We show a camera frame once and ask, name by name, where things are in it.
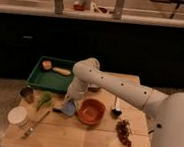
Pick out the white lidded container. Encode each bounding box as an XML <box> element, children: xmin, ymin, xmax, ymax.
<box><xmin>7</xmin><ymin>106</ymin><xmax>28</xmax><ymax>128</ymax></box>

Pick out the black ladle spoon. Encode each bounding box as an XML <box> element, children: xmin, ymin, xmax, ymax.
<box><xmin>111</xmin><ymin>97</ymin><xmax>122</xmax><ymax>116</ymax></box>

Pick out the green leafy vegetable toy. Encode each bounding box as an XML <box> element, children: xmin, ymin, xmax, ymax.
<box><xmin>36</xmin><ymin>91</ymin><xmax>53</xmax><ymax>110</ymax></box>

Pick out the red object on ledge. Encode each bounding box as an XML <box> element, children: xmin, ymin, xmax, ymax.
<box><xmin>73</xmin><ymin>2</ymin><xmax>85</xmax><ymax>11</ymax></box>

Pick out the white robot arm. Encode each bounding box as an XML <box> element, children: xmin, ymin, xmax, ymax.
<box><xmin>67</xmin><ymin>58</ymin><xmax>184</xmax><ymax>147</ymax></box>

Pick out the dark bowl with white contents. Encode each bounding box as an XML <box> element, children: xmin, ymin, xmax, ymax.
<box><xmin>88</xmin><ymin>84</ymin><xmax>101</xmax><ymax>93</ymax></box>

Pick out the orange-red bowl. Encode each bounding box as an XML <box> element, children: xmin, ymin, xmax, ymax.
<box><xmin>77</xmin><ymin>98</ymin><xmax>105</xmax><ymax>125</ymax></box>

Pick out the green plastic tray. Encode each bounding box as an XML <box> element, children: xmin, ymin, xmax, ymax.
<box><xmin>27</xmin><ymin>56</ymin><xmax>75</xmax><ymax>94</ymax></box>

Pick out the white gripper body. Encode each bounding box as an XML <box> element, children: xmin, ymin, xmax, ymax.
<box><xmin>64</xmin><ymin>84</ymin><xmax>85</xmax><ymax>108</ymax></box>

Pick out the small metal cup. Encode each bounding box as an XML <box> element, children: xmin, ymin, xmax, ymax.
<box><xmin>20</xmin><ymin>87</ymin><xmax>34</xmax><ymax>104</ymax></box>

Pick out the blue-grey sponge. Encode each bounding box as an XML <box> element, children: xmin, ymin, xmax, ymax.
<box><xmin>61</xmin><ymin>100</ymin><xmax>77</xmax><ymax>117</ymax></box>

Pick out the bunch of dark grapes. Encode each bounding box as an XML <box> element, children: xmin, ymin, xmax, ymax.
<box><xmin>116</xmin><ymin>119</ymin><xmax>131</xmax><ymax>147</ymax></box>

